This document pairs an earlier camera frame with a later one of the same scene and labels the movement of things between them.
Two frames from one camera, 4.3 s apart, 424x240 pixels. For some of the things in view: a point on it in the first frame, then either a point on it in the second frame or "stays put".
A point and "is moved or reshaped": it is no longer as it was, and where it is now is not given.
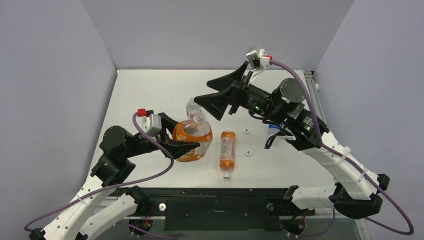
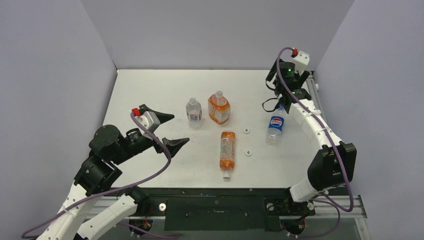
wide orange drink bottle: [197, 130] is moved or reshaped
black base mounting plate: [194, 209] stays put
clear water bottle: [192, 108] stays put
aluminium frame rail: [310, 80] stays put
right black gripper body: [237, 96] to [285, 98]
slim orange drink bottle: [227, 152] stays put
